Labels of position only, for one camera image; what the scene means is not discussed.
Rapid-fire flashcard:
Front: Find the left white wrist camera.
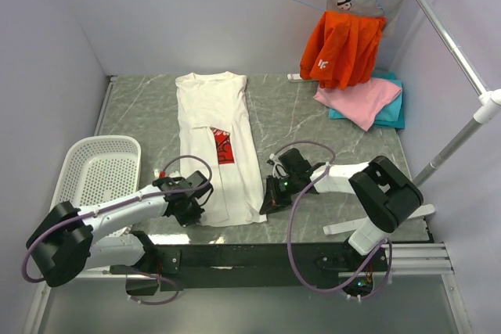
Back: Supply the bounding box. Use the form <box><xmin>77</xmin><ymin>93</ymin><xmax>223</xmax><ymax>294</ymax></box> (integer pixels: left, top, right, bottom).
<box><xmin>157</xmin><ymin>171</ymin><xmax>181</xmax><ymax>178</ymax></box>

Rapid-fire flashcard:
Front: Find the metal clothes rack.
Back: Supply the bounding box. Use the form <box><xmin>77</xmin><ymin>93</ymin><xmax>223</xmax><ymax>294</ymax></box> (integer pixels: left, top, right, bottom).
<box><xmin>287</xmin><ymin>0</ymin><xmax>501</xmax><ymax>238</ymax></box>

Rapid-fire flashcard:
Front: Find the aluminium frame rail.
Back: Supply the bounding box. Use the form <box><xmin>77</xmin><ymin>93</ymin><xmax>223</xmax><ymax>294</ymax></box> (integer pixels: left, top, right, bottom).
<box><xmin>23</xmin><ymin>257</ymin><xmax>473</xmax><ymax>333</ymax></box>

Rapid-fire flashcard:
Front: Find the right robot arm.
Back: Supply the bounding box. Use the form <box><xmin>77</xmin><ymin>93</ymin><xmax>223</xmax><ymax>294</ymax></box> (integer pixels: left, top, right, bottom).
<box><xmin>260</xmin><ymin>148</ymin><xmax>425</xmax><ymax>271</ymax></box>

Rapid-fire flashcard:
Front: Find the orange t-shirt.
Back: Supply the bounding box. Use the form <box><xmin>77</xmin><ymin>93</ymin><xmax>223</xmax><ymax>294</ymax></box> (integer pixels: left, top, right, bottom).
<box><xmin>300</xmin><ymin>12</ymin><xmax>386</xmax><ymax>90</ymax></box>

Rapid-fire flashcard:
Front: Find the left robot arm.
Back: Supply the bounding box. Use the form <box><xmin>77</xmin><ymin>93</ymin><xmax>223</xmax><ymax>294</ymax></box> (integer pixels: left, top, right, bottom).
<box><xmin>24</xmin><ymin>171</ymin><xmax>214</xmax><ymax>287</ymax></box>

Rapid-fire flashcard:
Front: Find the pink folded t-shirt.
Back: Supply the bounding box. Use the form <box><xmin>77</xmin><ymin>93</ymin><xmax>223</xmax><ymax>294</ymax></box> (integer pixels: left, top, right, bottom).
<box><xmin>313</xmin><ymin>77</ymin><xmax>403</xmax><ymax>132</ymax></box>

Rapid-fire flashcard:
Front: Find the white t-shirt with red print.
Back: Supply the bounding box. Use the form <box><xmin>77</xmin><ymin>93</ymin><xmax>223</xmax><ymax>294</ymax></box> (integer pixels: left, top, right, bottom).
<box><xmin>175</xmin><ymin>72</ymin><xmax>267</xmax><ymax>227</ymax></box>

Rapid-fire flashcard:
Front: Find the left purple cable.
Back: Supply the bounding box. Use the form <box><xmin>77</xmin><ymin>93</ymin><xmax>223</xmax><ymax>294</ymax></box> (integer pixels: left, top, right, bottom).
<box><xmin>20</xmin><ymin>154</ymin><xmax>214</xmax><ymax>307</ymax></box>

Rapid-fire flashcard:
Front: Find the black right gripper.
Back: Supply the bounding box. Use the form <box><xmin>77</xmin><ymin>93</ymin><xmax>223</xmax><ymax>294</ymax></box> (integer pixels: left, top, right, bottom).
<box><xmin>260</xmin><ymin>174</ymin><xmax>301</xmax><ymax>216</ymax></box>

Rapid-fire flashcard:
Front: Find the black base beam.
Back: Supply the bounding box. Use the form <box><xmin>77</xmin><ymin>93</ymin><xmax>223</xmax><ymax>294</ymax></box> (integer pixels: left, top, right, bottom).
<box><xmin>110</xmin><ymin>242</ymin><xmax>388</xmax><ymax>297</ymax></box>

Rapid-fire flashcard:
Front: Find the teal folded t-shirt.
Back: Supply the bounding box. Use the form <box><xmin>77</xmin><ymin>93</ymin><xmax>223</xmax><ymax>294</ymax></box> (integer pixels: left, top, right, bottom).
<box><xmin>327</xmin><ymin>70</ymin><xmax>405</xmax><ymax>130</ymax></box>

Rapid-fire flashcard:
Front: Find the white perforated laundry basket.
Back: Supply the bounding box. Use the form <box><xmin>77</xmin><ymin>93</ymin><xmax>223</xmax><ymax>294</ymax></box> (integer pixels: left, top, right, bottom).
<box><xmin>51</xmin><ymin>135</ymin><xmax>142</xmax><ymax>207</ymax></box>

